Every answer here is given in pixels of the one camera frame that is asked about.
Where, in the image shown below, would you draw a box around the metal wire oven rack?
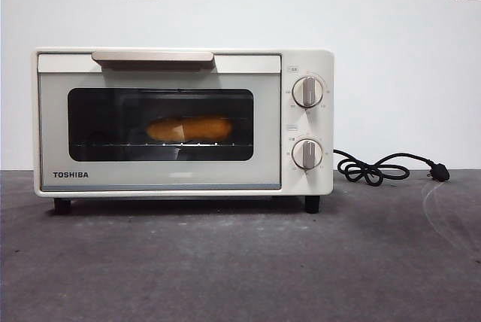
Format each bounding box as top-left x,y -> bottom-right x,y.
73,141 -> 253,148

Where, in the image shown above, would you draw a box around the cream Toshiba toaster oven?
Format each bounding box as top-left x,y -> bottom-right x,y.
32,47 -> 335,214

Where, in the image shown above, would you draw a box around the yellow corn cob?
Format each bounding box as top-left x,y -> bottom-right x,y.
145,115 -> 233,142

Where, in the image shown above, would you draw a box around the glass oven door with handle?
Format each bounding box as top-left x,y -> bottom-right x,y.
37,50 -> 283,191

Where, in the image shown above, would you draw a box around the cream round oven knob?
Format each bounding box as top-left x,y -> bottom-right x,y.
292,75 -> 325,108
292,138 -> 324,171

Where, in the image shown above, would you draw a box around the black power cable with plug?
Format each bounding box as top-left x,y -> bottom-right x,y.
333,148 -> 451,184

